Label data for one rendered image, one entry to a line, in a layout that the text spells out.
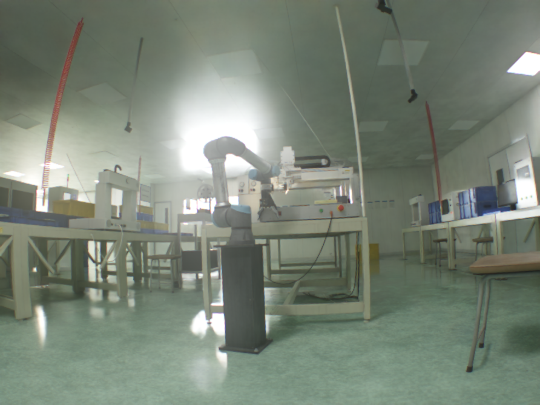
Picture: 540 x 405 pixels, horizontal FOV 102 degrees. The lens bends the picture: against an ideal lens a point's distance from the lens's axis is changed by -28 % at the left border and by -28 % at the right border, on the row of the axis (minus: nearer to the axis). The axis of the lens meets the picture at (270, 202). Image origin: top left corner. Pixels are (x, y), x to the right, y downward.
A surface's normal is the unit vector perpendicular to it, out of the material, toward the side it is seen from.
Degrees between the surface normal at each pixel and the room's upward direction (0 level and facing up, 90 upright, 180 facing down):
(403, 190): 90
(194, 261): 90
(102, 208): 90
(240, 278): 90
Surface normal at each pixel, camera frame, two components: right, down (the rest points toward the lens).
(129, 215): -0.16, -0.12
